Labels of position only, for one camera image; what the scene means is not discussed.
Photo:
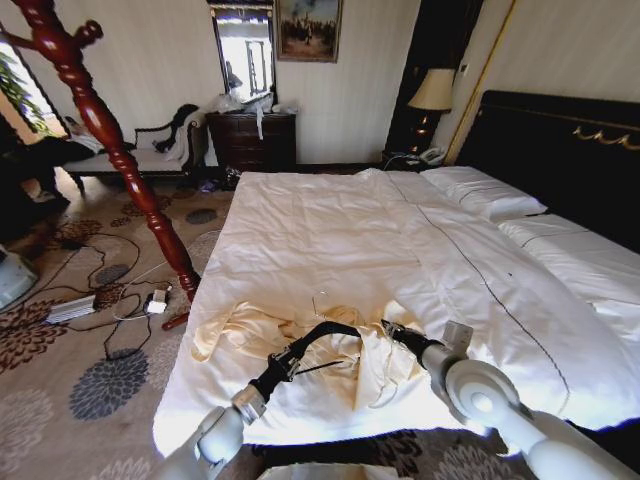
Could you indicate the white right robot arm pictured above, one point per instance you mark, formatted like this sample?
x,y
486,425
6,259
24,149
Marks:
x,y
480,395

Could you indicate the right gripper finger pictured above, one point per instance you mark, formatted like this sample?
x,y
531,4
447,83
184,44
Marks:
x,y
396,335
392,326

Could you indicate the white pillow with dark stripe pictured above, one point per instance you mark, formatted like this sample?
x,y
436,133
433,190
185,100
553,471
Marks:
x,y
480,192
585,255

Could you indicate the red wooden coat stand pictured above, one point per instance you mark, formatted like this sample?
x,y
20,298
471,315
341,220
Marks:
x,y
117,150

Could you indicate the grey white machine base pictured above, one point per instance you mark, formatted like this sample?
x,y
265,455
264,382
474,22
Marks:
x,y
12,280

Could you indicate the dark framed wall mirror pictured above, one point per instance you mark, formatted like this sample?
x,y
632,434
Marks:
x,y
247,55

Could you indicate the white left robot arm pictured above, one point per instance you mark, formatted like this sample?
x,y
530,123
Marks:
x,y
215,440

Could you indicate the white robot front shell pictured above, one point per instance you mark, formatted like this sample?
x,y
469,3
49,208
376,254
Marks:
x,y
330,472

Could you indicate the wall switch plate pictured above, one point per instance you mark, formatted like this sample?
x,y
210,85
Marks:
x,y
465,68

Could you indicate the table lamp with beige shade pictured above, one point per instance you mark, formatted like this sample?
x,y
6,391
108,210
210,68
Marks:
x,y
431,95

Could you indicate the white power adapter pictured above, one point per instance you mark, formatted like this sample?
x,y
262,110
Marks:
x,y
157,302

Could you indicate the cream yellow garment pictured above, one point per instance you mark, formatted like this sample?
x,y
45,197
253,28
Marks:
x,y
385,370

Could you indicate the dark wooden dresser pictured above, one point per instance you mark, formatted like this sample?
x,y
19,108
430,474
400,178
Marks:
x,y
250,142

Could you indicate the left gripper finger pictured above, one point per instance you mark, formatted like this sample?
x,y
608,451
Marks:
x,y
325,327
320,367

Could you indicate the dark bedside table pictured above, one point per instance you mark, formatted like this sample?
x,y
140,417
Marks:
x,y
400,162

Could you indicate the dark floor clutter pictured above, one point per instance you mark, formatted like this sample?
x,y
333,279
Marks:
x,y
222,179

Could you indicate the black clothing pile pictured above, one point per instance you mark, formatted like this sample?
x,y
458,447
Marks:
x,y
177,127

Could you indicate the silver power strip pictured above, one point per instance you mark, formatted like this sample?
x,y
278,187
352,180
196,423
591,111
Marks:
x,y
70,310

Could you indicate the upholstered chaise bench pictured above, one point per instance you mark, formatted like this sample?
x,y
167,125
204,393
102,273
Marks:
x,y
155,160

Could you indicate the white plastic bag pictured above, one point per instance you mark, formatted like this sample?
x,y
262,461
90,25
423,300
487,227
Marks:
x,y
285,108

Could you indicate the green leafy plant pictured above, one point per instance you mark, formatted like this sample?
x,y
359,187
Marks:
x,y
17,95

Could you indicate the dark headboard with gold trim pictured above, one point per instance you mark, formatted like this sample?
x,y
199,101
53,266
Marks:
x,y
560,150

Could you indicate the clear plastic bag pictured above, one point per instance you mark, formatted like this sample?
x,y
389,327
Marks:
x,y
226,102

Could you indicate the white hanging strip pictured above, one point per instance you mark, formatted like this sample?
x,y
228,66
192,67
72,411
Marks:
x,y
259,120

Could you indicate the white desk telephone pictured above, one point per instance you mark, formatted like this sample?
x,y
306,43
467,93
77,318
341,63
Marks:
x,y
432,155

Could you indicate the person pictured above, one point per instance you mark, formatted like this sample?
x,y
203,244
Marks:
x,y
45,160

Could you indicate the framed landscape painting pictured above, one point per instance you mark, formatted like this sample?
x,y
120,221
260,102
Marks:
x,y
309,30

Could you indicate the white bed duvet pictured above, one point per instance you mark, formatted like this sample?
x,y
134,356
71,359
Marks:
x,y
350,240

